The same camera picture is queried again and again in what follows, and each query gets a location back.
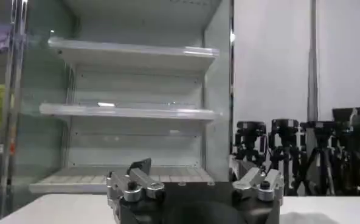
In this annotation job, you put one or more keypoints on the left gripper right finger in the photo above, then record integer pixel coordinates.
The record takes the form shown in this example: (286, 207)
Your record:
(259, 184)

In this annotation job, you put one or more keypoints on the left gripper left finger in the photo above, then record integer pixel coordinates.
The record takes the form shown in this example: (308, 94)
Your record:
(137, 185)

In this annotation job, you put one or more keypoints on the white open display shelf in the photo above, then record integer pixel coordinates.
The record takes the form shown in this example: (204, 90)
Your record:
(131, 91)

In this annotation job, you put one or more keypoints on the black computer monitor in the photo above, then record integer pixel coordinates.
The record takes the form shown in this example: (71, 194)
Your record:
(354, 121)

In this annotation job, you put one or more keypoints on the metal rack with goods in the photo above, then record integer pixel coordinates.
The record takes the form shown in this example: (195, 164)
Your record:
(6, 106)

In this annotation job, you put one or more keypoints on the black camera tripod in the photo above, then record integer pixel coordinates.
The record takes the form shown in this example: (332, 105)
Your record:
(285, 146)
(321, 152)
(250, 143)

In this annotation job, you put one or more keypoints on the grey wall pole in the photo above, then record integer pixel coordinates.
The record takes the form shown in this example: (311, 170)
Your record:
(312, 61)

